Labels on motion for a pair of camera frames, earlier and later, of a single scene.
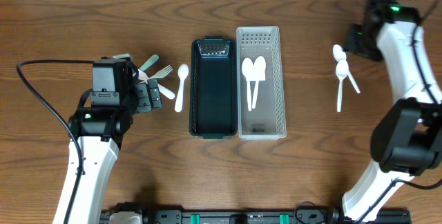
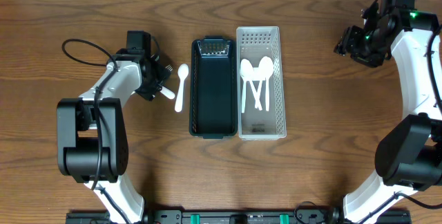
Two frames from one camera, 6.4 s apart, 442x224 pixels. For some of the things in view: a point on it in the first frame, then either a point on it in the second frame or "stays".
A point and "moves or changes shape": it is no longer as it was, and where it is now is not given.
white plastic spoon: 342,68 -> 265,70
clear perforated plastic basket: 268,119 stays
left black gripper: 143,104 -> 163,72
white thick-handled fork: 164,90 stays
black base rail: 266,217 stays
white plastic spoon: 340,54 -> 243,93
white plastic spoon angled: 248,69 moves or changes shape
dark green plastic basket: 213,89 stays
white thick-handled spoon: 183,72 stays
